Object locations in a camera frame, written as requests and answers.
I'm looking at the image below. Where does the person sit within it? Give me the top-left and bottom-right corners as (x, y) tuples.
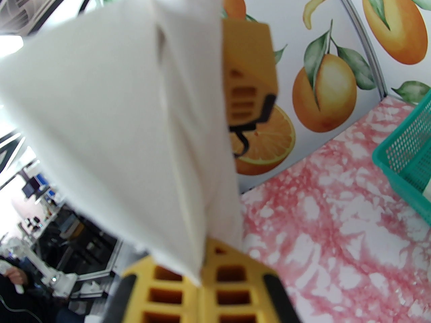
(0, 254), (88, 323)

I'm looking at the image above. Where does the green plastic mesh basket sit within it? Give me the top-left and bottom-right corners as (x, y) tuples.
(372, 89), (431, 226)

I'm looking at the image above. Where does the computer monitor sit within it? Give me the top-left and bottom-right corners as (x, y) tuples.
(22, 175), (56, 201)

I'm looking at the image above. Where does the white paper napkin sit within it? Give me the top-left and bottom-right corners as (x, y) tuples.
(0, 0), (243, 287)

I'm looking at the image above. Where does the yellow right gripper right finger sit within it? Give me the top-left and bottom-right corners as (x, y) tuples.
(202, 238), (299, 323)

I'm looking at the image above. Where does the aluminium side beam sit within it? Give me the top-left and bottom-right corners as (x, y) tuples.
(72, 239), (123, 283)

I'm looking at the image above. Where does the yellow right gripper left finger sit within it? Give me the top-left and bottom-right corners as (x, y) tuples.
(120, 258), (202, 323)

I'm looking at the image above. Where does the person's hand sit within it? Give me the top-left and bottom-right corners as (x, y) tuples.
(5, 266), (26, 287)

